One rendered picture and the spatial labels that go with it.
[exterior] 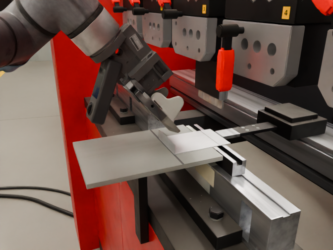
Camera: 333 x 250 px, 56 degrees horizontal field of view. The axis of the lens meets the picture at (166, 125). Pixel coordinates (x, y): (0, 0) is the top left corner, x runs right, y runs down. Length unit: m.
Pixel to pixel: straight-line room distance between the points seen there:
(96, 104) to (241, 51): 0.25
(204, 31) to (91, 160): 0.31
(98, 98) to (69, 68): 0.89
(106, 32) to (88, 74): 0.94
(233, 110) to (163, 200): 0.43
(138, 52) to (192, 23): 0.13
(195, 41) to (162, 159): 0.23
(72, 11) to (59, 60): 0.92
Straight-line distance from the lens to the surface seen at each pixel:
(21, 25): 0.52
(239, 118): 0.98
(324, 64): 0.38
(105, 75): 0.53
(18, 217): 2.27
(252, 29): 0.46
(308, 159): 0.80
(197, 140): 0.67
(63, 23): 0.51
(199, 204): 0.64
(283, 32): 0.42
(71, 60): 1.42
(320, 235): 2.14
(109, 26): 0.52
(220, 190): 0.63
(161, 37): 0.76
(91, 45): 0.52
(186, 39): 0.64
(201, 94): 0.69
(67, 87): 1.44
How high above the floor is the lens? 1.28
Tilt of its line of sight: 22 degrees down
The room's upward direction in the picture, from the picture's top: straight up
